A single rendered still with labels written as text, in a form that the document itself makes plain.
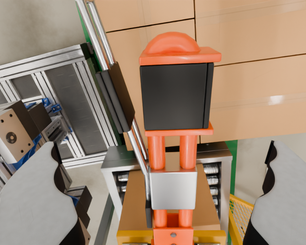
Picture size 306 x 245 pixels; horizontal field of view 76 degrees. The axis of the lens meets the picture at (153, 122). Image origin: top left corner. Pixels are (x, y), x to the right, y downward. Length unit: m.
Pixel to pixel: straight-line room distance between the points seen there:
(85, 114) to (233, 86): 0.96
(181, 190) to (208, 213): 0.61
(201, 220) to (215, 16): 0.79
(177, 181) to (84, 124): 1.26
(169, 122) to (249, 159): 1.80
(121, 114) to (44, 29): 1.44
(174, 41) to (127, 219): 0.81
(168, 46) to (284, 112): 0.99
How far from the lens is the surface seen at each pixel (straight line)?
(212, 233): 0.61
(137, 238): 0.60
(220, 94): 0.98
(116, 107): 0.20
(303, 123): 1.23
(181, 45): 0.20
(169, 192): 0.28
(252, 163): 2.03
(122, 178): 1.23
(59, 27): 1.57
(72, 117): 1.49
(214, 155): 1.08
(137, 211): 0.93
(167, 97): 0.19
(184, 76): 0.19
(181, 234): 0.35
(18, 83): 1.56
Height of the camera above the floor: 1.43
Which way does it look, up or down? 62 degrees down
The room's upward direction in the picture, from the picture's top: 176 degrees counter-clockwise
